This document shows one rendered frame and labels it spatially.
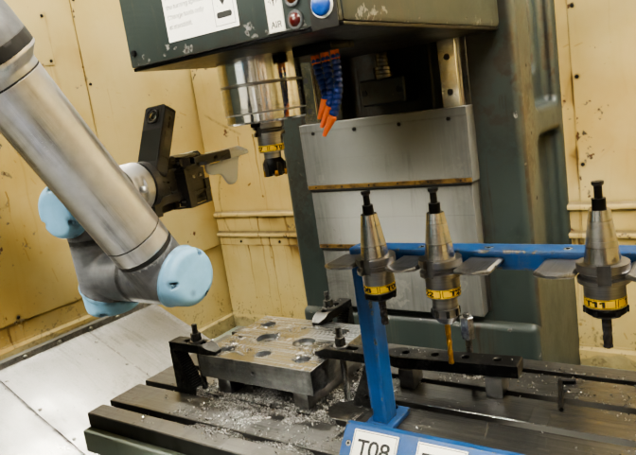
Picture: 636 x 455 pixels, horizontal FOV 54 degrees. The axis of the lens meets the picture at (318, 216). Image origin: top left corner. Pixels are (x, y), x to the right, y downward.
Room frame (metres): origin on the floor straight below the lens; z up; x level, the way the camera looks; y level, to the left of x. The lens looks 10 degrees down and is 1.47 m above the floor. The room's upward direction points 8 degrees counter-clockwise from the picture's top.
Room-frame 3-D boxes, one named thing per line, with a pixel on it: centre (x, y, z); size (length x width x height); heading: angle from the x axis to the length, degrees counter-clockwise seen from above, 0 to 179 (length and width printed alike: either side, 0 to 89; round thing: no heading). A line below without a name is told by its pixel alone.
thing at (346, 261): (0.98, -0.03, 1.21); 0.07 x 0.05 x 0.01; 144
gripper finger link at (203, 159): (1.02, 0.17, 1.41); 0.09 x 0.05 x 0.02; 125
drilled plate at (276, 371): (1.27, 0.11, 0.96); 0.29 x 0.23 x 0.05; 54
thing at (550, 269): (0.79, -0.30, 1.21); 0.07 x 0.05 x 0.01; 144
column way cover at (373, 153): (1.60, -0.19, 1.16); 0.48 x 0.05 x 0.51; 54
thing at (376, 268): (0.95, -0.08, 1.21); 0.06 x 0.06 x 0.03
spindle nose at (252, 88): (1.24, 0.07, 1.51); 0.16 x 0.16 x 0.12
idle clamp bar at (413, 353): (1.13, -0.21, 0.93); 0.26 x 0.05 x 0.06; 59
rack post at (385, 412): (1.03, -0.07, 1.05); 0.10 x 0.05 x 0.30; 144
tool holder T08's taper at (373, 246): (0.95, -0.08, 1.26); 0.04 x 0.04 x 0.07
